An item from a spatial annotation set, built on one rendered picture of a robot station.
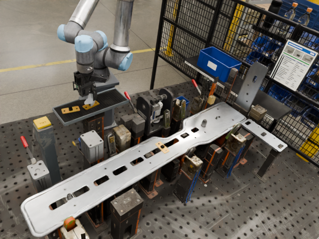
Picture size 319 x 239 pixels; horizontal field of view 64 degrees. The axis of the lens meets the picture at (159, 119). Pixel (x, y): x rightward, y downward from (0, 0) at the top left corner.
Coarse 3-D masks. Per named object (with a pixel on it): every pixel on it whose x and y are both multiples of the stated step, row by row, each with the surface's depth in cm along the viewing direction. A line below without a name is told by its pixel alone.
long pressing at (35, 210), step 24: (192, 120) 159; (216, 120) 162; (240, 120) 166; (144, 144) 138; (192, 144) 143; (96, 168) 122; (144, 168) 126; (48, 192) 109; (72, 192) 111; (96, 192) 112; (24, 216) 100; (48, 216) 101
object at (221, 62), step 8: (208, 48) 207; (216, 48) 207; (200, 56) 203; (208, 56) 196; (216, 56) 210; (224, 56) 204; (200, 64) 205; (208, 64) 199; (216, 64) 193; (224, 64) 188; (232, 64) 201; (240, 64) 193; (208, 72) 202; (216, 72) 196; (224, 72) 190; (224, 80) 193
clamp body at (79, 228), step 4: (76, 220) 96; (76, 224) 95; (80, 224) 95; (64, 228) 93; (76, 228) 94; (80, 228) 94; (64, 232) 92; (68, 232) 92; (72, 232) 92; (76, 232) 92; (80, 232) 93; (84, 232) 93; (64, 236) 91; (68, 236) 91; (72, 236) 91; (76, 236) 92; (80, 236) 92; (84, 236) 94; (88, 236) 92
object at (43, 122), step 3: (42, 117) 120; (45, 117) 120; (33, 120) 118; (36, 120) 118; (39, 120) 118; (42, 120) 118; (45, 120) 119; (48, 120) 119; (36, 123) 117; (39, 123) 117; (42, 123) 117; (45, 123) 117; (48, 123) 118; (39, 126) 116; (42, 126) 116; (45, 126) 117
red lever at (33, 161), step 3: (21, 138) 112; (24, 138) 113; (21, 141) 113; (24, 141) 112; (24, 144) 112; (27, 144) 113; (24, 147) 113; (27, 147) 113; (27, 150) 112; (30, 153) 113; (30, 156) 112; (30, 159) 111; (33, 159) 112; (33, 162) 112; (36, 162) 112
